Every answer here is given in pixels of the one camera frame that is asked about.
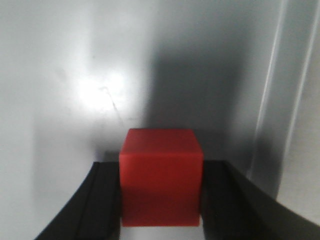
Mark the grey metal tray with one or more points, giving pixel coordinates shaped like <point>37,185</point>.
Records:
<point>76,75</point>

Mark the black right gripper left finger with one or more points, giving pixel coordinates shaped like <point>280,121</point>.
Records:
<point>94,210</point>

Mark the red foam cube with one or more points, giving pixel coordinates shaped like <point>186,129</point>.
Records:
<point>161,173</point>

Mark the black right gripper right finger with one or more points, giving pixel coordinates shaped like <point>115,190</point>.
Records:
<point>233,208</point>

